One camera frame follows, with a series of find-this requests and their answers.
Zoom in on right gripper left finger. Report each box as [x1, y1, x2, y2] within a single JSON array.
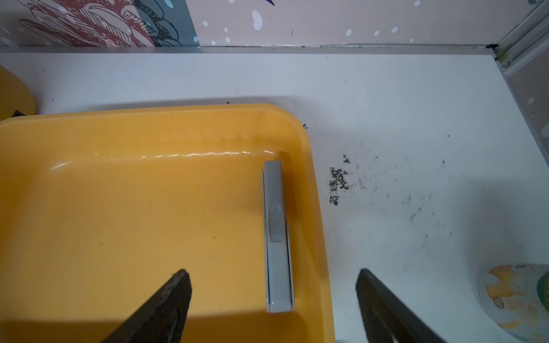
[[103, 270, 192, 342]]

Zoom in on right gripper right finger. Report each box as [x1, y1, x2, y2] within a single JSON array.
[[355, 269, 443, 343]]

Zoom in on grey pruning pliers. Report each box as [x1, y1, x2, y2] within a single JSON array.
[[262, 161, 295, 314]]

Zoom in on yellow plastic storage box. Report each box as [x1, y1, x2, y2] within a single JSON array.
[[1, 104, 335, 342]]

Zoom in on yellow pot with dark lid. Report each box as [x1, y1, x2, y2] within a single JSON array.
[[0, 66, 37, 121]]

